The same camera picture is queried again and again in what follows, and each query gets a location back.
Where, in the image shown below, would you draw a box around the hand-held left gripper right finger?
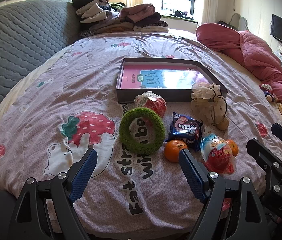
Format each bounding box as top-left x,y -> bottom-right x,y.
178,149 -> 269,240

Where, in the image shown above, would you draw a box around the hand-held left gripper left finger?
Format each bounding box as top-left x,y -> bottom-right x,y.
7,148 -> 98,240

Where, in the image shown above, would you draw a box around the orange mandarin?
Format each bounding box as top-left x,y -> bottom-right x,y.
164,139 -> 188,162
225,139 -> 239,157

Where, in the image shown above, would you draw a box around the blue and red egg toy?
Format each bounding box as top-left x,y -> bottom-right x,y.
200,133 -> 235,174

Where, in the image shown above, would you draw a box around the blue cookie packet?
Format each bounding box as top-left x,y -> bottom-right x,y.
165,112 -> 203,152

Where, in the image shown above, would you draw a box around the green knitted ring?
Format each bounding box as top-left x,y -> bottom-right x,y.
119,107 -> 166,153

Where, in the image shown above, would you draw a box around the red egg toy clear wrap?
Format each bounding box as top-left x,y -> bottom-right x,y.
133,92 -> 167,118

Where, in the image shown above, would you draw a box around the small doll toy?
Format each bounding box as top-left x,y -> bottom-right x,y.
260,84 -> 279,103

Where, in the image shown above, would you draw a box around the cream bed sheet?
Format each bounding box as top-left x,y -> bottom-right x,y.
167,27 -> 282,128

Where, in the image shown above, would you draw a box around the pink quilt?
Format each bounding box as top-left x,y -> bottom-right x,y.
195,23 -> 282,135

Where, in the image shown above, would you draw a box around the pink book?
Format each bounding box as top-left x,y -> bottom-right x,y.
120,64 -> 214,90

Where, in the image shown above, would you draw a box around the white curved chair back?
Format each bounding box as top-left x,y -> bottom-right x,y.
231,12 -> 248,32

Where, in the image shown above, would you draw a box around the dark floral garment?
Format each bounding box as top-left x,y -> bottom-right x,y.
80,30 -> 99,38

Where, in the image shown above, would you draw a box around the grey quilted headboard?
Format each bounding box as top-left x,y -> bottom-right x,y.
0,0 -> 82,140

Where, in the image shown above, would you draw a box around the tan folded garment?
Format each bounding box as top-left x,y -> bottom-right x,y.
98,22 -> 134,33

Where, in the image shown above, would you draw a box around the pile of folded clothes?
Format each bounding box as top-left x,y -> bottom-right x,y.
110,2 -> 198,22

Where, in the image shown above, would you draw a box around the cream knit garment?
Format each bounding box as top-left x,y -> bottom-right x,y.
133,26 -> 169,33

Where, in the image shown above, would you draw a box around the lavender garment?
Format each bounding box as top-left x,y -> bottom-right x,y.
81,15 -> 126,27

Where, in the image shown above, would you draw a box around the dark crumpled clothes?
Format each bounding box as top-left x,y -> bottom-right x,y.
170,10 -> 194,20

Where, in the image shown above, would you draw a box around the leopard print garment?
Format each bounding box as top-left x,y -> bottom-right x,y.
133,20 -> 169,29

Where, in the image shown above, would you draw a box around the beige folded garment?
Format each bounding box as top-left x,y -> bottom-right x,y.
76,4 -> 108,22

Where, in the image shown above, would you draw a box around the dark brown garment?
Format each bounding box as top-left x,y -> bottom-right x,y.
133,12 -> 162,27

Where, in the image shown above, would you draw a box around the pink fleece garment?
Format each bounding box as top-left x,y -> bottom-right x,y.
121,4 -> 156,23

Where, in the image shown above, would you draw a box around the black folded garment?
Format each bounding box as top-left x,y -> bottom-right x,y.
72,0 -> 109,8

